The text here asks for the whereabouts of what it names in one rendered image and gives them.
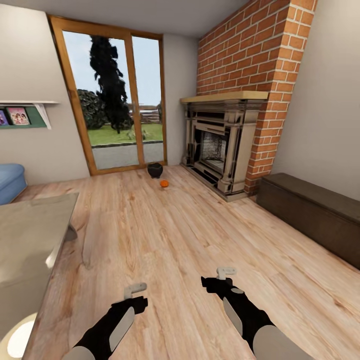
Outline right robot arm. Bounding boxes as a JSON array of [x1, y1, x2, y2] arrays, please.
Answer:
[[201, 267, 317, 360]]

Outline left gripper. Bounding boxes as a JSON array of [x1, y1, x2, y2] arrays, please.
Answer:
[[128, 296, 148, 315]]

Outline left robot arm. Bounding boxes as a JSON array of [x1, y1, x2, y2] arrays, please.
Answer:
[[61, 282, 148, 360]]

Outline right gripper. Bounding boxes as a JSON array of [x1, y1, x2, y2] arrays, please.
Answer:
[[201, 276, 233, 295]]

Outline cauldron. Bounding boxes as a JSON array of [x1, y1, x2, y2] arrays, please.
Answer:
[[147, 162, 163, 179]]

